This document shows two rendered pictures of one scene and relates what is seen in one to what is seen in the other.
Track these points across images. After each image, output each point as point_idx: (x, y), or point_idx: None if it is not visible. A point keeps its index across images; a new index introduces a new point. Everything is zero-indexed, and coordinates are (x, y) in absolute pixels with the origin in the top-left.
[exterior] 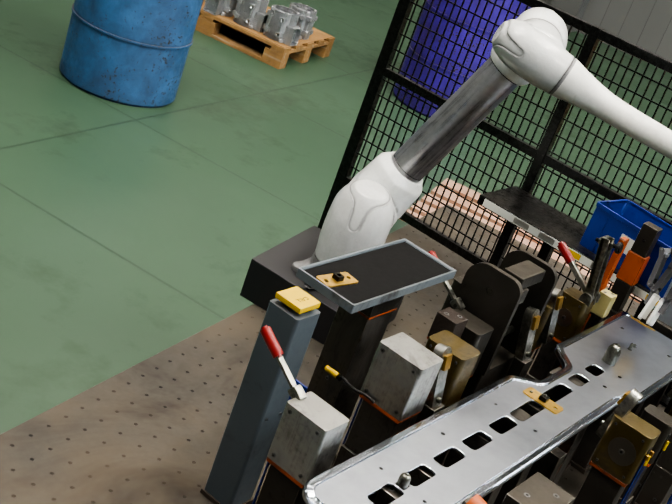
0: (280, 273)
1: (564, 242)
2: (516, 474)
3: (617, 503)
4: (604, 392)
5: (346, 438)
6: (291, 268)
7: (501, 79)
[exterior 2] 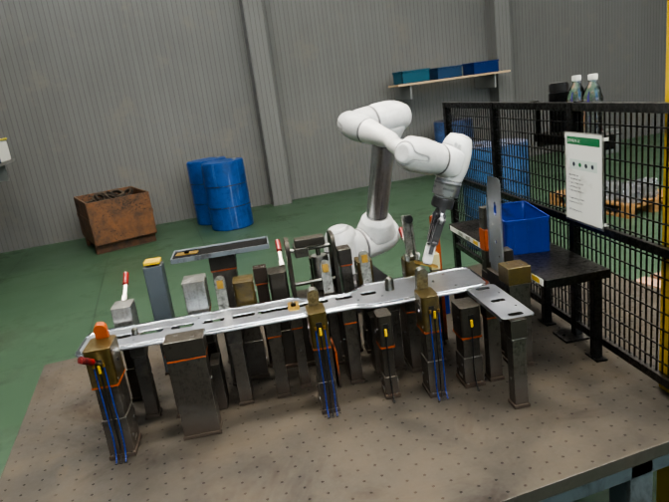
0: None
1: (400, 227)
2: (212, 334)
3: (383, 379)
4: (350, 302)
5: None
6: None
7: (374, 147)
